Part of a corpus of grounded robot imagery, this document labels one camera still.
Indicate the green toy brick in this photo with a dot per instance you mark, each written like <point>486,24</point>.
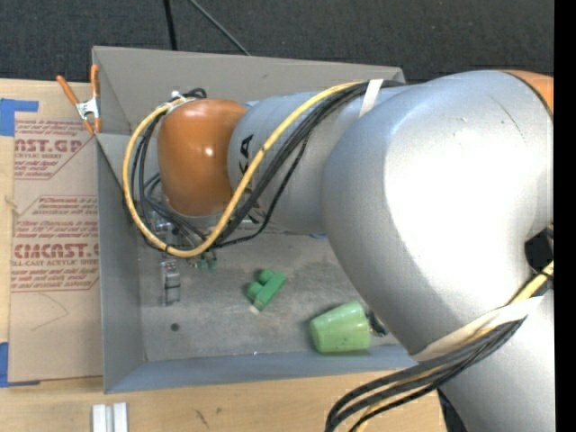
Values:
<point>267,288</point>

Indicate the green plastic cup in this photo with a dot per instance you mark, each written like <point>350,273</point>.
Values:
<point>341,329</point>

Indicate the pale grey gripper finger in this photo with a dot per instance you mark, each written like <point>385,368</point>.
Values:
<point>171,286</point>

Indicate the grey metal bin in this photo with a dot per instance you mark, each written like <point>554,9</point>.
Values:
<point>225,331</point>

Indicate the brown cardboard board red print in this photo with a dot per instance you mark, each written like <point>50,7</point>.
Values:
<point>54,322</point>

